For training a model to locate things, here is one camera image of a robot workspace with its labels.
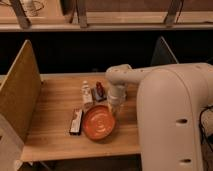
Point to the orange ceramic bowl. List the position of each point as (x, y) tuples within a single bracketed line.
[(98, 123)]

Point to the red bottle on blue pack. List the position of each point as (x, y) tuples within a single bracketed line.
[(99, 92)]

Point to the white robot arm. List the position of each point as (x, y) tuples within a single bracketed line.
[(169, 101)]

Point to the white tube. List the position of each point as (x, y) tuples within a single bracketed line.
[(87, 95)]

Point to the white cup on shelf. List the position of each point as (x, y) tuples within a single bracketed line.
[(30, 8)]

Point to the black rectangular bar package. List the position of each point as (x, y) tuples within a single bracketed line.
[(75, 126)]

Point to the right dark side panel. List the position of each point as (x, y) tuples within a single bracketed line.
[(162, 54)]

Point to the upper wooden shelf frame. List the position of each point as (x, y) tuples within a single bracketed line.
[(107, 15)]

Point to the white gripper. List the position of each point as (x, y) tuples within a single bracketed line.
[(115, 97)]

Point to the left wooden side panel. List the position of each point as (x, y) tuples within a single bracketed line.
[(19, 92)]

